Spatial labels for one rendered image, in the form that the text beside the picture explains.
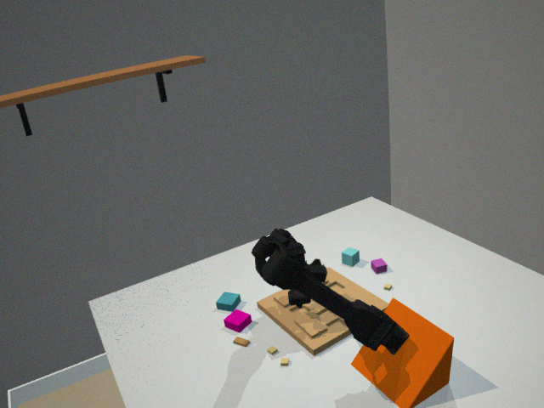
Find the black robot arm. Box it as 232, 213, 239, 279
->
252, 229, 409, 354

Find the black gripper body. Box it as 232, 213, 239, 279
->
288, 263, 311, 306

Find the magenta square block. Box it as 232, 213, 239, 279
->
224, 309, 252, 332

